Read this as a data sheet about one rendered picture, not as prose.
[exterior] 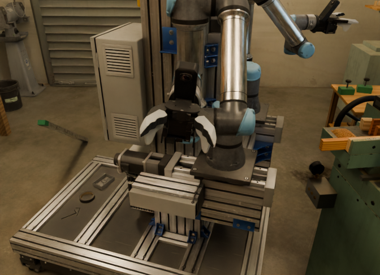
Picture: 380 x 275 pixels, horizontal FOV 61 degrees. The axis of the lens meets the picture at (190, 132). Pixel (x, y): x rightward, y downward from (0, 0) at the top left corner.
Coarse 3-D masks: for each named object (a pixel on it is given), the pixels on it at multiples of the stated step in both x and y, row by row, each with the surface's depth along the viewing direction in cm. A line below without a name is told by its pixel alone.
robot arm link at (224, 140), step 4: (216, 104) 115; (216, 136) 116; (220, 136) 115; (224, 136) 115; (228, 136) 115; (232, 136) 115; (236, 136) 115; (240, 136) 117; (216, 140) 118; (220, 140) 116; (224, 140) 116; (228, 140) 115; (232, 140) 116; (236, 140) 116; (240, 140) 118; (220, 144) 117; (224, 144) 116; (228, 144) 116; (232, 144) 116
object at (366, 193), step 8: (336, 160) 139; (336, 168) 139; (344, 168) 133; (360, 168) 124; (344, 176) 133; (352, 176) 128; (352, 184) 128; (360, 184) 123; (368, 184) 118; (376, 184) 115; (360, 192) 123; (368, 192) 118; (376, 192) 114; (368, 200) 119; (376, 200) 114; (376, 208) 114
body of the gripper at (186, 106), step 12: (168, 108) 65; (180, 108) 66; (192, 108) 66; (168, 120) 66; (180, 120) 66; (192, 120) 66; (168, 132) 67; (180, 132) 67; (192, 132) 73; (192, 144) 69
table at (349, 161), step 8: (328, 128) 131; (336, 128) 131; (352, 128) 131; (328, 136) 128; (360, 136) 126; (336, 152) 123; (344, 152) 117; (344, 160) 118; (352, 160) 115; (360, 160) 116; (368, 160) 116; (376, 160) 116; (352, 168) 117
